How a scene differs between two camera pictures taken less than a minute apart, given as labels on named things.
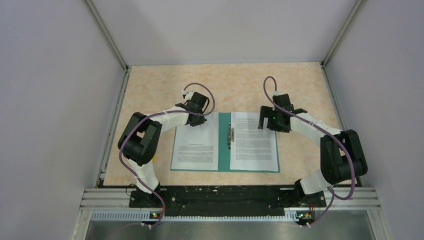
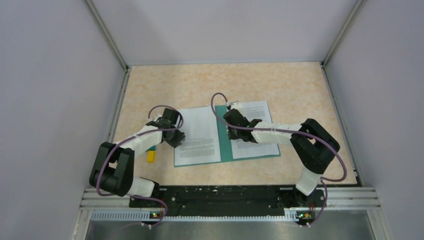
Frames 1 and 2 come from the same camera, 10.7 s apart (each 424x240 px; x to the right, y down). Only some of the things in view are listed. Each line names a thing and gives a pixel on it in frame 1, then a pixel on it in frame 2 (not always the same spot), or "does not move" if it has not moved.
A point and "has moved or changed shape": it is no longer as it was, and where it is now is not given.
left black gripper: (201, 120) -> (175, 142)
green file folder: (224, 148) has moved or changed shape
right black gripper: (266, 113) -> (232, 136)
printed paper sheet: (252, 148) has moved or changed shape
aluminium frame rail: (120, 197) does not move
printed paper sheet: (196, 148) has moved or changed shape
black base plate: (227, 198) does not move
